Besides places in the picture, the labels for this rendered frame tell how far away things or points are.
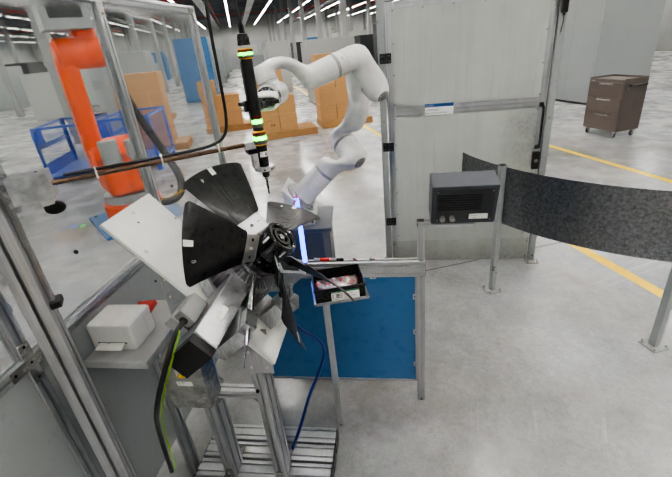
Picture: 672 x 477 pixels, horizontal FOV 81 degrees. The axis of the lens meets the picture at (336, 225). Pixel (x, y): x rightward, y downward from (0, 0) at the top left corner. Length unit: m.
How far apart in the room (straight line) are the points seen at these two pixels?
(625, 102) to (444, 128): 4.93
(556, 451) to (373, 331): 0.98
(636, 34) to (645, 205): 8.84
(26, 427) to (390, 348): 1.47
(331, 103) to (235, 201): 8.25
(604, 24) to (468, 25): 7.75
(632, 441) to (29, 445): 2.40
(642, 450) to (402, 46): 2.60
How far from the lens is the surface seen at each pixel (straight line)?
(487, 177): 1.70
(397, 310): 1.99
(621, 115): 7.74
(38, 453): 1.70
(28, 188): 1.26
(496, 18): 3.10
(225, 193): 1.39
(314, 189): 2.04
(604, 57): 10.81
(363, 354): 2.18
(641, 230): 2.70
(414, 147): 3.12
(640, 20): 11.32
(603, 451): 2.39
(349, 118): 1.86
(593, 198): 2.64
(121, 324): 1.59
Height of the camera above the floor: 1.78
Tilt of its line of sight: 25 degrees down
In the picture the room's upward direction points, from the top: 6 degrees counter-clockwise
